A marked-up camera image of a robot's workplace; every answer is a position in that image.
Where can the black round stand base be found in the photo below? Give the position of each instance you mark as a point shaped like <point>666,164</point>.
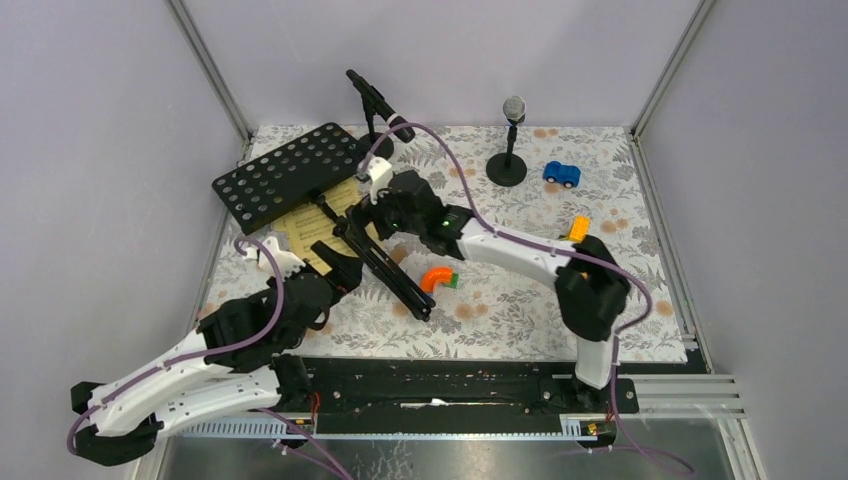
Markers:
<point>364,143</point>

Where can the black music stand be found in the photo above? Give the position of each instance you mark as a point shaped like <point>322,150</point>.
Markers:
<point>302,172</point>

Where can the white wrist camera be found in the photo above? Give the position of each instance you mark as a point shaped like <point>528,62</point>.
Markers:
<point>273,258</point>
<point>377,172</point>

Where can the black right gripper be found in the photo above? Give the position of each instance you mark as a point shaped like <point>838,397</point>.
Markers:
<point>374,212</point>

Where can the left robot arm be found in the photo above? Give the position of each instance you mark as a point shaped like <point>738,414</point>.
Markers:
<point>238,358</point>

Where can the wooden block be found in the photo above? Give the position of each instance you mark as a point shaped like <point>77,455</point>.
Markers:
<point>398,254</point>

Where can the black microphone stand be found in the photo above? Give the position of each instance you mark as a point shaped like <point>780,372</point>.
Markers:
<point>507,169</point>

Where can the yellow sheet music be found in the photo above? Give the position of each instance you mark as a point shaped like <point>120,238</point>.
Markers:
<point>307,224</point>

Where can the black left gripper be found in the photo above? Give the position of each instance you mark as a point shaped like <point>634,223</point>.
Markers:
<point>346,276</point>

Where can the black microphone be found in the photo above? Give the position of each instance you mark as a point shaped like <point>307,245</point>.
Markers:
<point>384,110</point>

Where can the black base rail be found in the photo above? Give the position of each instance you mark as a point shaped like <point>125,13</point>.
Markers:
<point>368,396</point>

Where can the blue toy car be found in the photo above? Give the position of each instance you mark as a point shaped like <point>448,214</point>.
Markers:
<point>566,175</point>

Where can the green toy brick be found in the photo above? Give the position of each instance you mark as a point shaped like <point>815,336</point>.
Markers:
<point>453,282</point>

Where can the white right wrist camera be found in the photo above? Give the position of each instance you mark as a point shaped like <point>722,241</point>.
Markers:
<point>377,172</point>

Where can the floral table mat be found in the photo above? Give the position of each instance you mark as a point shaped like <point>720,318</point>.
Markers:
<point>495,314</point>

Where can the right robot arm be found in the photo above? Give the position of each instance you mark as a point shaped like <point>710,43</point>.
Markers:
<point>591,289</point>

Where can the silver microphone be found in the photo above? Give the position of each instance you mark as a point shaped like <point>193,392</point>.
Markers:
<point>514,109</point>

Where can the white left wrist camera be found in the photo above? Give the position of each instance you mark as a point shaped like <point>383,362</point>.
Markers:
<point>273,258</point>

